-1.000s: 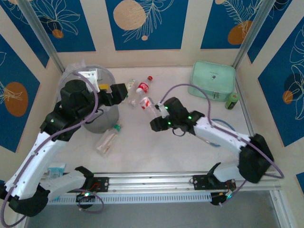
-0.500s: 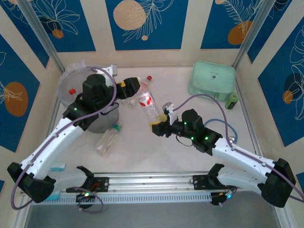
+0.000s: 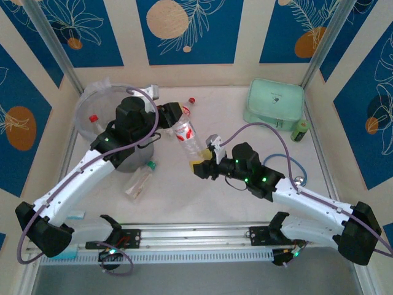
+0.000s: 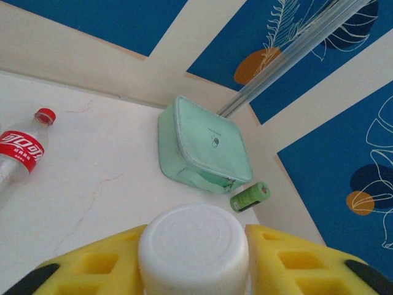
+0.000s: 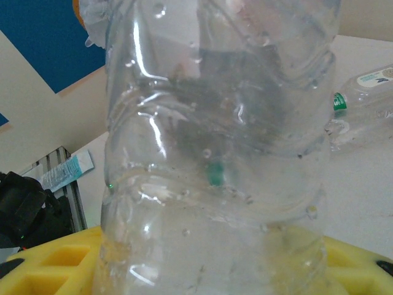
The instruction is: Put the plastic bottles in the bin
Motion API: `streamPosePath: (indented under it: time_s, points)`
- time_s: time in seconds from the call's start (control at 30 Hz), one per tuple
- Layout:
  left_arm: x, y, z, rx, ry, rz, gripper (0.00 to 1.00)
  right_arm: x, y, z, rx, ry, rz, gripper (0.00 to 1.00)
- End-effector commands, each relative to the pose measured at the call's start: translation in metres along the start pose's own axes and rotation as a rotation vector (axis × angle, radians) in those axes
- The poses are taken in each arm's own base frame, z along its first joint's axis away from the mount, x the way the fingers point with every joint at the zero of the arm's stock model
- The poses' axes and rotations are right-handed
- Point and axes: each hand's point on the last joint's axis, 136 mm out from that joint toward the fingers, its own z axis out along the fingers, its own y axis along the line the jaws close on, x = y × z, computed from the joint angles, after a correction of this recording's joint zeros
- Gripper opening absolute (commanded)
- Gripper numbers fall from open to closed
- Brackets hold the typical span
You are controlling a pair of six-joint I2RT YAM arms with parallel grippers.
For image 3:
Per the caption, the clear bottle red white label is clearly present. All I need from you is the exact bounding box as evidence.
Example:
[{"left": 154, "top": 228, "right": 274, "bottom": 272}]
[{"left": 171, "top": 115, "right": 211, "bottom": 165}]

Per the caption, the clear bottle red cap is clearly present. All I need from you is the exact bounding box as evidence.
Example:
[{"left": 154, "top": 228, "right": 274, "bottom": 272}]
[{"left": 88, "top": 114, "right": 107, "bottom": 136}]

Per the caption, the grey translucent round bin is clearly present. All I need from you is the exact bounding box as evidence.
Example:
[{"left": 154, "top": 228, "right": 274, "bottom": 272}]
[{"left": 76, "top": 85, "right": 156, "bottom": 175}]

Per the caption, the clear bottle green cap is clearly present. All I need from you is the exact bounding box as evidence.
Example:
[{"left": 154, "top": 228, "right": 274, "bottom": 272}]
[{"left": 124, "top": 161, "right": 157, "bottom": 202}]

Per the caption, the small green can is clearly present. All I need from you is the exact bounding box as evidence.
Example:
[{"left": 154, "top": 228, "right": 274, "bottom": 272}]
[{"left": 290, "top": 119, "right": 311, "bottom": 143}]

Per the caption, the mint green zip pouch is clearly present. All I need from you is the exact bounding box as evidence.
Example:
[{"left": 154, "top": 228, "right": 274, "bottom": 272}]
[{"left": 243, "top": 78, "right": 306, "bottom": 132}]

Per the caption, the black base controller with LED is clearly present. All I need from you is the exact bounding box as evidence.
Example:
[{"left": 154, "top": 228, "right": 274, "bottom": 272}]
[
  {"left": 97, "top": 247, "right": 124, "bottom": 272},
  {"left": 271, "top": 242, "right": 305, "bottom": 267}
]

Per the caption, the light blue tissue packet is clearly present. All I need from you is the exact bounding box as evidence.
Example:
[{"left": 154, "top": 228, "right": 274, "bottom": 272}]
[{"left": 56, "top": 210, "right": 86, "bottom": 259}]

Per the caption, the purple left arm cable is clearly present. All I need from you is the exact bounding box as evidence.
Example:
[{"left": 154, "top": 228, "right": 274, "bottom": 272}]
[{"left": 17, "top": 87, "right": 160, "bottom": 277}]

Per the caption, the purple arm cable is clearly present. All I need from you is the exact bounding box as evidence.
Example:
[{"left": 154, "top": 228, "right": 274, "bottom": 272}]
[
  {"left": 221, "top": 122, "right": 393, "bottom": 258},
  {"left": 17, "top": 87, "right": 160, "bottom": 277}
]

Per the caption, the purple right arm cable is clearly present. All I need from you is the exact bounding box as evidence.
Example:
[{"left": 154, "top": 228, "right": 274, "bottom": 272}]
[{"left": 221, "top": 122, "right": 393, "bottom": 258}]

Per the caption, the aluminium side rail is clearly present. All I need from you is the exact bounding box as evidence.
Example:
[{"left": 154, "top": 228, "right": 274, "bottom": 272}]
[
  {"left": 303, "top": 87, "right": 346, "bottom": 221},
  {"left": 45, "top": 92, "right": 90, "bottom": 216}
]

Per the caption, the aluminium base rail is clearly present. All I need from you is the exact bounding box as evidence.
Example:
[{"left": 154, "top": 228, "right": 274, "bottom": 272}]
[{"left": 26, "top": 221, "right": 311, "bottom": 256}]

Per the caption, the white slotted cable duct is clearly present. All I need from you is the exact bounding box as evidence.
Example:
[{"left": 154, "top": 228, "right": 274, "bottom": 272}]
[{"left": 39, "top": 249, "right": 274, "bottom": 265}]

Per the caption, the aluminium frame post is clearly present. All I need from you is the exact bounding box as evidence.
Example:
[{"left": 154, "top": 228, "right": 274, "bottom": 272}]
[
  {"left": 300, "top": 0, "right": 359, "bottom": 90},
  {"left": 23, "top": 0, "right": 87, "bottom": 95}
]

